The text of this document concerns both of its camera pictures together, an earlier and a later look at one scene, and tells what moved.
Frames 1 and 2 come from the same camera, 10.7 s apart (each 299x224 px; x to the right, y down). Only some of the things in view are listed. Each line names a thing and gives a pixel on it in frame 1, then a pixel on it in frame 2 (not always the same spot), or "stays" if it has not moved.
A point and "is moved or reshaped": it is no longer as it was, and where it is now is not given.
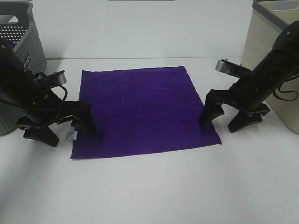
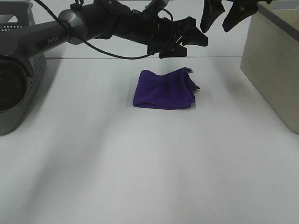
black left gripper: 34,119 → 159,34
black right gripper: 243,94 → 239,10
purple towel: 144,110 is moved or reshaped
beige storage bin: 266,17 stays
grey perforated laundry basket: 18,26 stays
